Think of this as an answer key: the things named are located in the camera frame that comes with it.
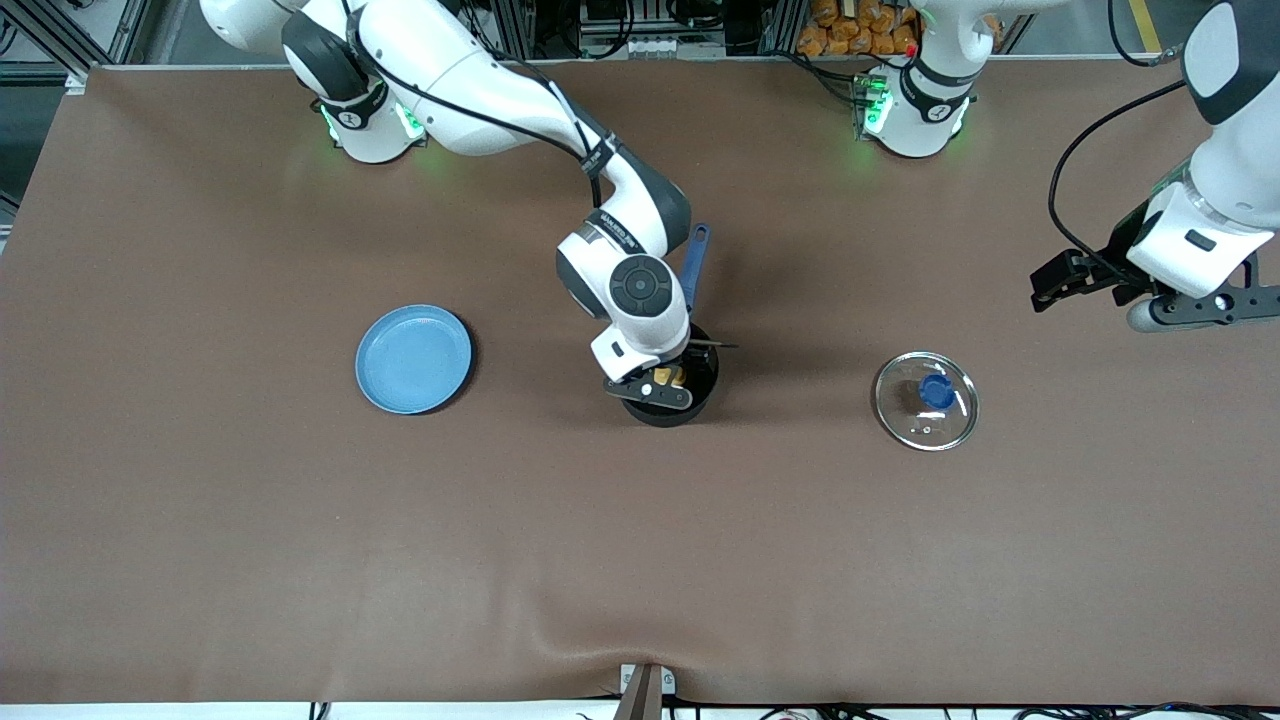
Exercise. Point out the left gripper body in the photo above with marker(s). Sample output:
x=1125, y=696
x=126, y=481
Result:
x=1121, y=251

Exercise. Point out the yellow potato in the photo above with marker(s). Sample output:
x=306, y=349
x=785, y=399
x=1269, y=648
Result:
x=668, y=378

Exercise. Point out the glass lid with blue knob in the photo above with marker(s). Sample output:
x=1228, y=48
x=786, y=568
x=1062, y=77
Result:
x=937, y=392

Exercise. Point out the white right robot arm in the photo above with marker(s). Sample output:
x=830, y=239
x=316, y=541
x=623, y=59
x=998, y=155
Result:
x=460, y=80

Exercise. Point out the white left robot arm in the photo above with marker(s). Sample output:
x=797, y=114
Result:
x=1240, y=150

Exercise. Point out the blue plate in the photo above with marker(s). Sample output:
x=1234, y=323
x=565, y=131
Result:
x=415, y=360

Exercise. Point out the white terminal strip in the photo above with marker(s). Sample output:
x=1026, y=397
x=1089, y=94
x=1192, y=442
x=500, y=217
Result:
x=650, y=46

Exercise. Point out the pile of orange packets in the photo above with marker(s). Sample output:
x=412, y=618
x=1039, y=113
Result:
x=850, y=30

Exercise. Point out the metal table clamp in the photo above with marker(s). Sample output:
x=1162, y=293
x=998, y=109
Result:
x=645, y=695

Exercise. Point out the brown table mat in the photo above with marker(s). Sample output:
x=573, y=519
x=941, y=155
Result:
x=300, y=550

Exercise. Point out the black right camera bracket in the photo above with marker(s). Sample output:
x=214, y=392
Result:
x=660, y=398

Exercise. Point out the black camera bracket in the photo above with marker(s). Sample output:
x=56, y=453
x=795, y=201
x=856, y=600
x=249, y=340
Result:
x=660, y=398
x=1255, y=300

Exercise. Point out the black left camera bracket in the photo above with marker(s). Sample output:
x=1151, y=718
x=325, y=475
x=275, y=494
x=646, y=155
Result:
x=1255, y=300

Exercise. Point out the aluminium frame post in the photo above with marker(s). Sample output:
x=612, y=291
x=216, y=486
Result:
x=785, y=25
x=512, y=25

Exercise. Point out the aluminium frame strut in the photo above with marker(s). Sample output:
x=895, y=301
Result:
x=135, y=25

